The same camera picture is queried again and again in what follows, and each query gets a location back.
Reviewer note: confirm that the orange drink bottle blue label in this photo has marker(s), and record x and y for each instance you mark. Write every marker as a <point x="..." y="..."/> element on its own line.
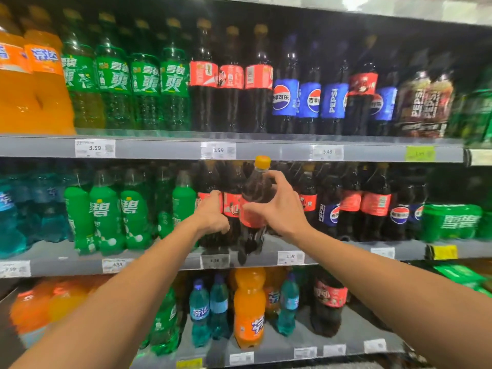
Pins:
<point x="29" y="311"/>

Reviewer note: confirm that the person's left forearm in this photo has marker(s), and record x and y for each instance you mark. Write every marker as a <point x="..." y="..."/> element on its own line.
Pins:
<point x="115" y="303"/>

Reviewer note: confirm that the cola bottle black blue label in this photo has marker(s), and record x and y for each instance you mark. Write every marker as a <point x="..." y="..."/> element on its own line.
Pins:
<point x="328" y="215"/>

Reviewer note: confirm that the person's right forearm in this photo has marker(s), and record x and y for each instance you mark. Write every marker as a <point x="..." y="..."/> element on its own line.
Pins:
<point x="423" y="315"/>

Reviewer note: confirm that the white price tag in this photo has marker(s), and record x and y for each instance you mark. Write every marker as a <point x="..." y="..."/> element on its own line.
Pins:
<point x="215" y="261"/>
<point x="383" y="252"/>
<point x="95" y="148"/>
<point x="241" y="358"/>
<point x="334" y="350"/>
<point x="14" y="269"/>
<point x="480" y="157"/>
<point x="327" y="152"/>
<point x="116" y="265"/>
<point x="375" y="345"/>
<point x="291" y="257"/>
<point x="305" y="352"/>
<point x="218" y="150"/>

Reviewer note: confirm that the row of teal bottles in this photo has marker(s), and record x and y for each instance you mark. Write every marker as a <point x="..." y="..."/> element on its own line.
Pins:
<point x="15" y="226"/>

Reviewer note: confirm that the yellow price tag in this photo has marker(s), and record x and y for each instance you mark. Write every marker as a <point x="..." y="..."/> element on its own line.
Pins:
<point x="443" y="252"/>
<point x="189" y="363"/>

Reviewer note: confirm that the teal soda bottle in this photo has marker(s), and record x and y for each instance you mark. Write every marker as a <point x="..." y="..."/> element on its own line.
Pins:
<point x="288" y="303"/>
<point x="200" y="315"/>
<point x="220" y="307"/>

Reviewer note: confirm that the orange juice bottle black label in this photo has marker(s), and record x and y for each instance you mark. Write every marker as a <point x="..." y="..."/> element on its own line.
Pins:
<point x="67" y="299"/>
<point x="98" y="284"/>

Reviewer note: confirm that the green price tag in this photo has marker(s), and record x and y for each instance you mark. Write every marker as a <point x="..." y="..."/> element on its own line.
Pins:
<point x="419" y="153"/>

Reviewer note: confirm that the large green soda bottle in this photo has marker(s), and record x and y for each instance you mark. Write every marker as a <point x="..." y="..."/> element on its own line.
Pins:
<point x="86" y="107"/>
<point x="175" y="107"/>

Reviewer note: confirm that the row of large green bottles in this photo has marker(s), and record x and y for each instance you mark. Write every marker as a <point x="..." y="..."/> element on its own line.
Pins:
<point x="115" y="111"/>

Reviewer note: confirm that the clear green soda bottle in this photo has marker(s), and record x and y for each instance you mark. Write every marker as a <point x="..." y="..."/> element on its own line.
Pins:
<point x="165" y="326"/>

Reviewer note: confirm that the row of cola bottles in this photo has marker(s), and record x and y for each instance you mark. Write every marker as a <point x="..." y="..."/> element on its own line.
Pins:
<point x="374" y="203"/>

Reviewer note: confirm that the person's right hand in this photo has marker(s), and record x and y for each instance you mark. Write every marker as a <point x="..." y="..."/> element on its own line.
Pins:
<point x="284" y="215"/>

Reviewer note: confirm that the person's left hand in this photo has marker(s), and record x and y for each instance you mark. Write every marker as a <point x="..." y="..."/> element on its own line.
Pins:
<point x="211" y="215"/>

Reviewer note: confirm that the large cola bottle tan label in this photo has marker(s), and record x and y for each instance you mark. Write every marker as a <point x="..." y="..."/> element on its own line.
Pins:
<point x="413" y="103"/>
<point x="438" y="103"/>

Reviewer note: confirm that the large cola bottle red label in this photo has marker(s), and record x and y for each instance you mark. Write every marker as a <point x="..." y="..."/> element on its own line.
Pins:
<point x="203" y="107"/>
<point x="258" y="107"/>
<point x="357" y="111"/>
<point x="230" y="107"/>

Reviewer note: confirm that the large orange soda bottle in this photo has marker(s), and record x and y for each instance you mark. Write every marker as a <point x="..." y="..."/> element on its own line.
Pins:
<point x="52" y="103"/>

